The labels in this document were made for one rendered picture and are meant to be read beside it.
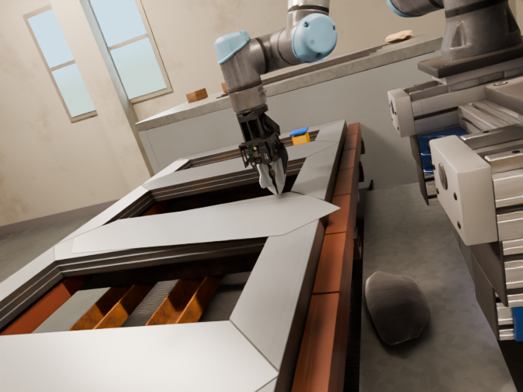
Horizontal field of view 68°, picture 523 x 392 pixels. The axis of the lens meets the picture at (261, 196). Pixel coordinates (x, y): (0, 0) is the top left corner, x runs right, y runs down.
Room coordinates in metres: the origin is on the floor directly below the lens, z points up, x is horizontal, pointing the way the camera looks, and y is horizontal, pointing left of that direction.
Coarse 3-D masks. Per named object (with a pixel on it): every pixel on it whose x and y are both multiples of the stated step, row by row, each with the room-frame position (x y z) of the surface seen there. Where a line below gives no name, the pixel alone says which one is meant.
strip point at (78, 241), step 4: (108, 224) 1.04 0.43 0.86; (112, 224) 1.03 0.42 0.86; (100, 228) 1.03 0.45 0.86; (104, 228) 1.01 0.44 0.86; (88, 232) 1.03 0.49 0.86; (92, 232) 1.01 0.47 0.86; (96, 232) 1.00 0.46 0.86; (100, 232) 0.99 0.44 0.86; (76, 236) 1.02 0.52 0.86; (80, 236) 1.00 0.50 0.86; (84, 236) 0.99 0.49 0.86; (88, 236) 0.98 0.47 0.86; (92, 236) 0.97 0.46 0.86; (76, 240) 0.98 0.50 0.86; (80, 240) 0.97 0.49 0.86; (84, 240) 0.96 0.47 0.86; (88, 240) 0.95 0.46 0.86; (72, 244) 0.96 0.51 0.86; (76, 244) 0.95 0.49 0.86; (80, 244) 0.94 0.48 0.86; (72, 248) 0.93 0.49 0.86; (76, 248) 0.92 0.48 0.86
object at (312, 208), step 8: (304, 200) 0.77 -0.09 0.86; (312, 200) 0.75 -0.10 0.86; (320, 200) 0.74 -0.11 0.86; (304, 208) 0.72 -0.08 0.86; (312, 208) 0.71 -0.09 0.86; (320, 208) 0.70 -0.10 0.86; (296, 216) 0.70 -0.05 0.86; (304, 216) 0.68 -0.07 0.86; (312, 216) 0.67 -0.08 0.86; (320, 216) 0.66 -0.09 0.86; (296, 224) 0.66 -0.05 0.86; (304, 224) 0.65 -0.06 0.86; (288, 232) 0.64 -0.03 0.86
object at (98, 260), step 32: (192, 160) 1.61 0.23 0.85; (224, 160) 1.54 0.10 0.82; (160, 192) 1.27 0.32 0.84; (192, 192) 1.23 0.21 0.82; (288, 192) 0.85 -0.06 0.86; (320, 224) 0.65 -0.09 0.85; (64, 256) 0.89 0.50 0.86; (96, 256) 0.84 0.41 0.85; (128, 256) 0.80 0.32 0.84; (160, 256) 0.77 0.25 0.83; (192, 256) 0.74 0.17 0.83; (224, 256) 0.71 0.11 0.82; (32, 288) 0.80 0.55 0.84; (0, 320) 0.70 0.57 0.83; (288, 352) 0.36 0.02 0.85; (288, 384) 0.33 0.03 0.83
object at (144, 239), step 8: (168, 216) 0.94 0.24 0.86; (176, 216) 0.92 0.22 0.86; (152, 224) 0.92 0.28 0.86; (160, 224) 0.90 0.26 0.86; (168, 224) 0.88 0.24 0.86; (144, 232) 0.88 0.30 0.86; (152, 232) 0.87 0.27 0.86; (160, 232) 0.85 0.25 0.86; (136, 240) 0.84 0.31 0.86; (144, 240) 0.82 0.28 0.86; (152, 240) 0.81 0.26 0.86; (128, 248) 0.81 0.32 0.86
